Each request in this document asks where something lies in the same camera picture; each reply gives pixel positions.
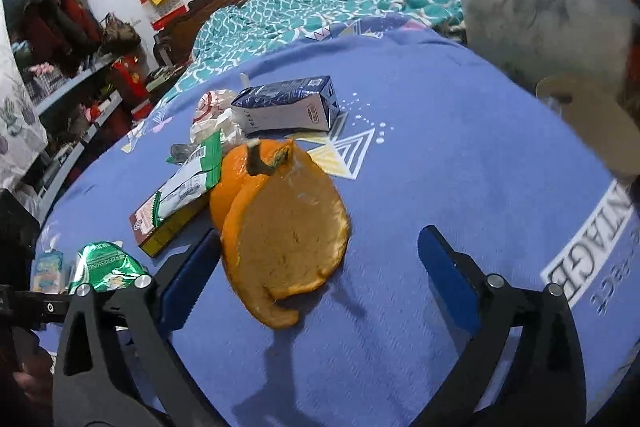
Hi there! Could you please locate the white crumpled plastic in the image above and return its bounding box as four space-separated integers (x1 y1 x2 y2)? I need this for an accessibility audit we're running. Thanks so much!
190 109 247 148

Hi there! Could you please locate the blue printed bedsheet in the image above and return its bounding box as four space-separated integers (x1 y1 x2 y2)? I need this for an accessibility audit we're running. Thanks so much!
35 14 640 427

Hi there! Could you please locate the grey metal shelf rack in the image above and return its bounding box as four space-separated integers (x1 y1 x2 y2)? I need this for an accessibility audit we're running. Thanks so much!
30 52 156 219

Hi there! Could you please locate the orange peel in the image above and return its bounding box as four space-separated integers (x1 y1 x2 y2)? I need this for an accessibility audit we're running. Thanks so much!
209 138 351 330

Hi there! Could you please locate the red and white wrapper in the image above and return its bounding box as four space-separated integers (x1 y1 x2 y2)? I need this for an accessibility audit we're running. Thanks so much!
192 91 238 122

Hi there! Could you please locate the teal patterned quilt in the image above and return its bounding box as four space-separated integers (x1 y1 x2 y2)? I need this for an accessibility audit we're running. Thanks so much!
150 0 463 108

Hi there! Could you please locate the silver foil scrap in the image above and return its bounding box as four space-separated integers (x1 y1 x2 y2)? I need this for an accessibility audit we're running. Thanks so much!
167 143 202 166

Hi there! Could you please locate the dark blue carton box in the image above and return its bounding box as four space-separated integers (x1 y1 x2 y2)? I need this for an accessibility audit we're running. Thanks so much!
230 75 341 138

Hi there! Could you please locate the brown box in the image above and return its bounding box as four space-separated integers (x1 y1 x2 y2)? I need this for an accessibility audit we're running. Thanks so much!
129 192 212 258

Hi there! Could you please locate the brown handbag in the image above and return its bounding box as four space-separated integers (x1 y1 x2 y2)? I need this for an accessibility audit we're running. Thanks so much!
100 13 142 56

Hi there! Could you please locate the clear storage bin blue handle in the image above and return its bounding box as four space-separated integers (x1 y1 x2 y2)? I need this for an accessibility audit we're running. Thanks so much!
442 0 640 94

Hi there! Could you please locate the tan cardboard disc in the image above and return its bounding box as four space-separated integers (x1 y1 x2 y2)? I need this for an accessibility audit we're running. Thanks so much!
535 74 640 182

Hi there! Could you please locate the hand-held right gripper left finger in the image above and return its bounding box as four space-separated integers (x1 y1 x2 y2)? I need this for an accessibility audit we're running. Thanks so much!
52 227 222 427

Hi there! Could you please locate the white floral cloth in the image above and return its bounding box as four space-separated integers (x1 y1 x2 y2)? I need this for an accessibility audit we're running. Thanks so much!
0 0 49 194

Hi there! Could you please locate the green and white snack packet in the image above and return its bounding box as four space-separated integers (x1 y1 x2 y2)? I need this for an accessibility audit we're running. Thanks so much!
150 132 223 228

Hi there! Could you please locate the green foil wrapper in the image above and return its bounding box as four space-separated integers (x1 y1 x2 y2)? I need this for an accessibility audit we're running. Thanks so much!
67 241 152 295

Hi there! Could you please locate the small light blue packet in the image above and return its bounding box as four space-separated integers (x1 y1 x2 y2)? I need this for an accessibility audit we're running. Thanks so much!
31 249 68 294

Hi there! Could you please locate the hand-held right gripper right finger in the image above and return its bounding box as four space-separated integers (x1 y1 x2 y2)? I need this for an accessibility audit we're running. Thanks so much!
415 224 588 427

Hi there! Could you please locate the red box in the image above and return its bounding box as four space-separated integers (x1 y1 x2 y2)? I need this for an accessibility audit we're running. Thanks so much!
110 54 154 118

